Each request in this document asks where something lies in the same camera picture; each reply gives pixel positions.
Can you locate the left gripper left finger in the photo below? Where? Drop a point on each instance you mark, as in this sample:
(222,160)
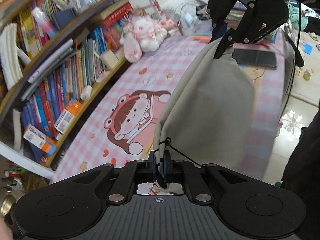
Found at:
(124,181)

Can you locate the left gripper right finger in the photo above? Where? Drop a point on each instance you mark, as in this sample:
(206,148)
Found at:
(185,173)

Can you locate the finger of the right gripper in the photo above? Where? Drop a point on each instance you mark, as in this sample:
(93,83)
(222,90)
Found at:
(225,43)
(219,32)

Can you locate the cream canvas tote bag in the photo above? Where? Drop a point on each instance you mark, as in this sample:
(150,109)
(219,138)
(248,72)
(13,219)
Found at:
(208,115)

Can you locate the orange marker pen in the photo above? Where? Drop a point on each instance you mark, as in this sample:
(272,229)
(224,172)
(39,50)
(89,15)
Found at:
(202,39)

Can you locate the white power adapter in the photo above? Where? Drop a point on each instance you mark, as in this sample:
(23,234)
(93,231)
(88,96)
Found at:
(186,18)

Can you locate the black smartphone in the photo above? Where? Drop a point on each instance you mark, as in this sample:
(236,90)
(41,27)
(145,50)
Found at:
(255,58)

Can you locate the pink white plush bunny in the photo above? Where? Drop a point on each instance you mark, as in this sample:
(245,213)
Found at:
(142,34)

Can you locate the flat white orange box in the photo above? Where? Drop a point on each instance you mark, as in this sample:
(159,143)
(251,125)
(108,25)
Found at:
(67,115)

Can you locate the white charger on shelf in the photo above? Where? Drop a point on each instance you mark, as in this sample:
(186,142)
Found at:
(86,92)

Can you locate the beige pen holder box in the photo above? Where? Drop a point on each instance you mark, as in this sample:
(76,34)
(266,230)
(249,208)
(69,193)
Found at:
(109,59)

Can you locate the tall white orange box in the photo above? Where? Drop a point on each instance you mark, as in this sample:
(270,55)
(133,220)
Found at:
(39,139)

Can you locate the row of colourful books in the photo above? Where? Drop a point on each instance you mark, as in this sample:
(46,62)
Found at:
(81,66)

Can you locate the brass bowl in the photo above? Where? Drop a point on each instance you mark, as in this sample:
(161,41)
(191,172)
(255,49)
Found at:
(7,204)

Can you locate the white wooden bookshelf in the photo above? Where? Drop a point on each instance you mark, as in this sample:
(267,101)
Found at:
(44,63)

